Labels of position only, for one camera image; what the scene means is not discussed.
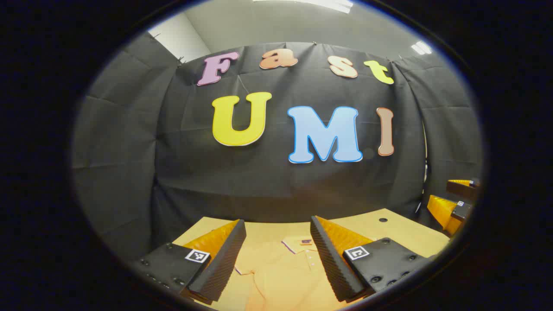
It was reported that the ceiling light panel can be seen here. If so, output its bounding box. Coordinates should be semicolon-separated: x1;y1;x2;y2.
410;41;433;56

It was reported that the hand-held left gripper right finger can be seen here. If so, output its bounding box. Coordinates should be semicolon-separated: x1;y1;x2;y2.
310;215;437;303

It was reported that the orange T-shirt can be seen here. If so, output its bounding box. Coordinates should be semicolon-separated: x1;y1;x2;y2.
233;235;346;311

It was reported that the black backdrop cloth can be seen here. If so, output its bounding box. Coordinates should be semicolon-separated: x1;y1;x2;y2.
71;32;483;260

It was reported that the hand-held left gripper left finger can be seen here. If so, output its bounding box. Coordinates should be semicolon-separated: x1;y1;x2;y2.
137;219;247;305

